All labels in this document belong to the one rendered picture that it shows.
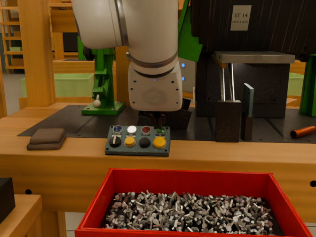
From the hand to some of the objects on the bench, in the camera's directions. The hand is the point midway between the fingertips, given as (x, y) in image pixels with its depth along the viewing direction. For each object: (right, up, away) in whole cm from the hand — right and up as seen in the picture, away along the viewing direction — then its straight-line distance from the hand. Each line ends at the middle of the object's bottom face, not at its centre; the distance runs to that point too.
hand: (157, 118), depth 69 cm
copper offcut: (+41, -5, +22) cm, 46 cm away
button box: (-5, -11, +12) cm, 17 cm away
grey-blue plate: (+24, -5, +22) cm, 33 cm away
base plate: (+17, -3, +38) cm, 42 cm away
